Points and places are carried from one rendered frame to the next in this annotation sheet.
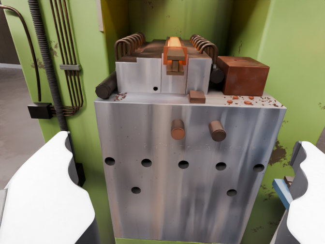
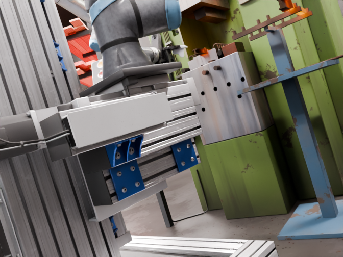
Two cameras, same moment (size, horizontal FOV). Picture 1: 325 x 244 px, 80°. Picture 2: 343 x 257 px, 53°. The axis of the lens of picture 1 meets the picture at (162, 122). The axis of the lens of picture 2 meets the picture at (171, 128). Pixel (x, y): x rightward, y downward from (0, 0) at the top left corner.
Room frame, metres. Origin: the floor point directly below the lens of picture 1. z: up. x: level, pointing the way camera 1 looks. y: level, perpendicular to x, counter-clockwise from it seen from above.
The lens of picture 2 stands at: (-1.43, -0.86, 0.65)
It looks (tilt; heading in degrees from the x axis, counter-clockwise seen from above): 1 degrees down; 33
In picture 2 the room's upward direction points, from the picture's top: 17 degrees counter-clockwise
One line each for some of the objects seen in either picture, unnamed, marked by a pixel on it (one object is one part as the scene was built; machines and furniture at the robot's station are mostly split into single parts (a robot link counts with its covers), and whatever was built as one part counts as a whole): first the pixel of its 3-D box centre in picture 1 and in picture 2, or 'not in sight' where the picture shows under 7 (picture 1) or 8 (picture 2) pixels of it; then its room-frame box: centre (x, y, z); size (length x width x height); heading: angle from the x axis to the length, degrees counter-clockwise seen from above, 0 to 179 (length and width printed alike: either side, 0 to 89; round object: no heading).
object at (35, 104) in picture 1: (41, 110); not in sight; (0.55, 0.38, 0.80); 0.06 x 0.03 x 0.04; 88
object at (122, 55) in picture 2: not in sight; (124, 60); (-0.64, -0.25, 0.87); 0.15 x 0.15 x 0.10
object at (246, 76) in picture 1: (238, 74); (233, 50); (0.47, -0.18, 0.95); 0.12 x 0.09 x 0.07; 178
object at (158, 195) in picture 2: not in sight; (145, 149); (0.35, 0.56, 0.54); 0.04 x 0.04 x 1.08; 88
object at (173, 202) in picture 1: (178, 130); (238, 96); (0.63, -0.06, 0.69); 0.56 x 0.38 x 0.45; 178
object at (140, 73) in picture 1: (165, 57); (217, 58); (0.63, 0.00, 0.96); 0.42 x 0.20 x 0.09; 178
